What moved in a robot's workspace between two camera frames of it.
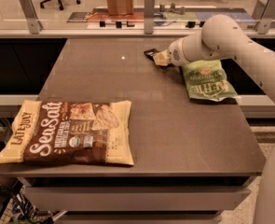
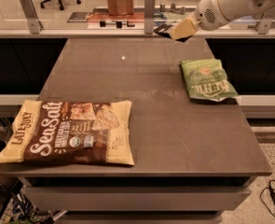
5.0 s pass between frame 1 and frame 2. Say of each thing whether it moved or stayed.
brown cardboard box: stayed
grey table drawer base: stayed
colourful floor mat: stayed
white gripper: moved
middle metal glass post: stayed
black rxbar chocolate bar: moved
